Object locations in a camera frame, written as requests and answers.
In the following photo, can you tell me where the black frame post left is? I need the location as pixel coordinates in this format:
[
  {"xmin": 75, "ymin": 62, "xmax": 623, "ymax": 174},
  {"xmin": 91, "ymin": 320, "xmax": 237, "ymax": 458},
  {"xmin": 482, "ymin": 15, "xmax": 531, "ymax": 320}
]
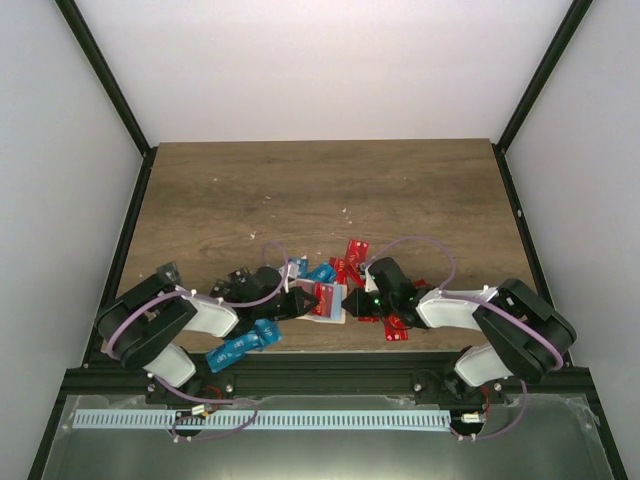
[{"xmin": 55, "ymin": 0, "xmax": 152, "ymax": 157}]

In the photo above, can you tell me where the red card right of holder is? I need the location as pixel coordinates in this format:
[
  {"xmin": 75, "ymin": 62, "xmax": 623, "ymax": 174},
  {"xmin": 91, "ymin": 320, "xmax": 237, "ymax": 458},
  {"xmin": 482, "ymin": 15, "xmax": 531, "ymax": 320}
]
[{"xmin": 384, "ymin": 325, "xmax": 409, "ymax": 342}]

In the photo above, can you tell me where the lone black VIP card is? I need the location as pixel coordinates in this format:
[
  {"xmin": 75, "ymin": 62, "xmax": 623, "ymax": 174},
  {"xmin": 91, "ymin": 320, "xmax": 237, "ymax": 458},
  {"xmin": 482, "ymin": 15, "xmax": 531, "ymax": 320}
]
[{"xmin": 156, "ymin": 261, "xmax": 182, "ymax": 285}]

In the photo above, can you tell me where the black card top of pile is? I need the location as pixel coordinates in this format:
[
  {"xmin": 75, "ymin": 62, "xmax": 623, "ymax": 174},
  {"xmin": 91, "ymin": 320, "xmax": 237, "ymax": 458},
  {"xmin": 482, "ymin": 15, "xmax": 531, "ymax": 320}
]
[{"xmin": 228, "ymin": 267, "xmax": 252, "ymax": 287}]

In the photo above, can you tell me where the blue VIP card right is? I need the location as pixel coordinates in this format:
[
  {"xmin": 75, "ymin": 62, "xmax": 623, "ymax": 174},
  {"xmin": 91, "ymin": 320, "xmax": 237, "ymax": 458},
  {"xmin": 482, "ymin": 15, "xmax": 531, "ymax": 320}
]
[{"xmin": 307, "ymin": 262, "xmax": 337, "ymax": 283}]

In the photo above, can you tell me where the red VIP card long diagonal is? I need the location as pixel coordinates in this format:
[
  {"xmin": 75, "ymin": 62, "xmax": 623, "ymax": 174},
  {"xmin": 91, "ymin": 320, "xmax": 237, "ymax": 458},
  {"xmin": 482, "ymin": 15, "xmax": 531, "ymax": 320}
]
[{"xmin": 329, "ymin": 257, "xmax": 365, "ymax": 287}]

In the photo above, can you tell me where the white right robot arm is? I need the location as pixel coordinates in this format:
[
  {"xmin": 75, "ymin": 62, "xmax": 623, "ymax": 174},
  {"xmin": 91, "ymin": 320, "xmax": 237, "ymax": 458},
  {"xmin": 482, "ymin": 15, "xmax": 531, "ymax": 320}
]
[{"xmin": 342, "ymin": 257, "xmax": 577, "ymax": 403}]

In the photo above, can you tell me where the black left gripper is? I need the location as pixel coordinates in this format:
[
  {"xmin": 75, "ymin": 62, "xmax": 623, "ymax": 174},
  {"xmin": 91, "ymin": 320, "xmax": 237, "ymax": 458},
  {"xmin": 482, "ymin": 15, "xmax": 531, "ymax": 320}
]
[{"xmin": 255, "ymin": 288, "xmax": 320, "ymax": 322}]

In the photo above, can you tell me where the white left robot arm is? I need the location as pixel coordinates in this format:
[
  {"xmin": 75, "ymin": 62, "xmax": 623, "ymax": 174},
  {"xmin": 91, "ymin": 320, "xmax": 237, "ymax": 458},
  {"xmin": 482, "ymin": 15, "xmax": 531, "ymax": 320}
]
[{"xmin": 94, "ymin": 264, "xmax": 319, "ymax": 404}]

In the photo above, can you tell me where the blue card top with chip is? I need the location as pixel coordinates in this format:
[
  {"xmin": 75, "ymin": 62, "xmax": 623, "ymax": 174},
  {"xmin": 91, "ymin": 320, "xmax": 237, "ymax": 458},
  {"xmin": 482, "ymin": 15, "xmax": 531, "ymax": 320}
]
[{"xmin": 288, "ymin": 256, "xmax": 309, "ymax": 279}]

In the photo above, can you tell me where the blue card near rail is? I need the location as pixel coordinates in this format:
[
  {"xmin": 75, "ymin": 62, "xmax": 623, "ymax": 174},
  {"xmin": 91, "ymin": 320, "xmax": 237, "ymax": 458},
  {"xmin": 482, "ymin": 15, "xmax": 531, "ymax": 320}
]
[{"xmin": 205, "ymin": 319, "xmax": 282, "ymax": 373}]

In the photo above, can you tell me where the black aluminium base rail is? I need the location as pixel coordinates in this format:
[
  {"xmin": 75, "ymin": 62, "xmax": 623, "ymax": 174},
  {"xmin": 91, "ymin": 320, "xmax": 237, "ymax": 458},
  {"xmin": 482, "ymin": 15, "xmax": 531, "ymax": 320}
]
[{"xmin": 142, "ymin": 352, "xmax": 493, "ymax": 407}]

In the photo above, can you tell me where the black frame post right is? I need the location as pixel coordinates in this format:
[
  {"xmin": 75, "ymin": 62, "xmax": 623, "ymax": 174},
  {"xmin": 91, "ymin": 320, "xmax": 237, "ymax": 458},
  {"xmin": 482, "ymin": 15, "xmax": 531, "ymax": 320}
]
[{"xmin": 496, "ymin": 0, "xmax": 593, "ymax": 153}]

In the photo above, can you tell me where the black frame post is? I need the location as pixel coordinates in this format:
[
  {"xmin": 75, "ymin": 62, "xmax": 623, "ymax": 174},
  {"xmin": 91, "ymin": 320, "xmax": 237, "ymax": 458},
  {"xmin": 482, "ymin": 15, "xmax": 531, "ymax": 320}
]
[
  {"xmin": 55, "ymin": 0, "xmax": 152, "ymax": 157},
  {"xmin": 496, "ymin": 0, "xmax": 593, "ymax": 153}
]

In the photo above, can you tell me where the red VIP card top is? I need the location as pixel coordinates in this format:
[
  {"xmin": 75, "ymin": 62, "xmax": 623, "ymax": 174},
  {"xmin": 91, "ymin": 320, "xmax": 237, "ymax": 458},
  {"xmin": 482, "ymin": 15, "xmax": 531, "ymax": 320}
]
[{"xmin": 345, "ymin": 239, "xmax": 369, "ymax": 266}]

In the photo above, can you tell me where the light blue slotted cable duct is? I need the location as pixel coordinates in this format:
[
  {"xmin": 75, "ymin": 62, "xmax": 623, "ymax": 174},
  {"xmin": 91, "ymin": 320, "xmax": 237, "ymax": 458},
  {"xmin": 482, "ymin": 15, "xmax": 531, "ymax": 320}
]
[{"xmin": 72, "ymin": 409, "xmax": 451, "ymax": 432}]

